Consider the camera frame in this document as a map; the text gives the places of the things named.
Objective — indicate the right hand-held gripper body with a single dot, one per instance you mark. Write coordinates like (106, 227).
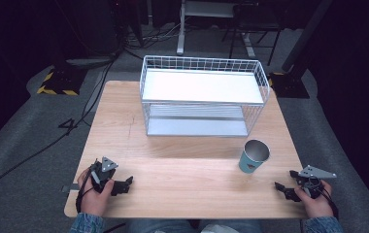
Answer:
(313, 181)

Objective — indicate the black metal frame stand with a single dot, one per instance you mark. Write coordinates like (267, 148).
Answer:
(253, 22)

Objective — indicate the teal metal cup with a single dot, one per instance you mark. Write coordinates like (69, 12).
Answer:
(253, 157)

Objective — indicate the person's left hand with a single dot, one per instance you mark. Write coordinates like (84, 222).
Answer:
(93, 199)

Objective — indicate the black slanted stand pole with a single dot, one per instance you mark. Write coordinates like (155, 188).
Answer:
(305, 35)

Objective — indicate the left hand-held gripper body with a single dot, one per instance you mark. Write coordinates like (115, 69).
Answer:
(103, 173)

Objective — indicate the white cloth on lap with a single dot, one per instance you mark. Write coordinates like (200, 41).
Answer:
(218, 229)

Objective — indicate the white desk frame leg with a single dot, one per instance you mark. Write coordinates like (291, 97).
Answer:
(185, 19)

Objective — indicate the black yellow striped base plate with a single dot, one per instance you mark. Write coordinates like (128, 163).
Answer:
(62, 81)
(289, 85)

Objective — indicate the person's right hand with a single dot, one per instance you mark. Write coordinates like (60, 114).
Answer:
(317, 204)

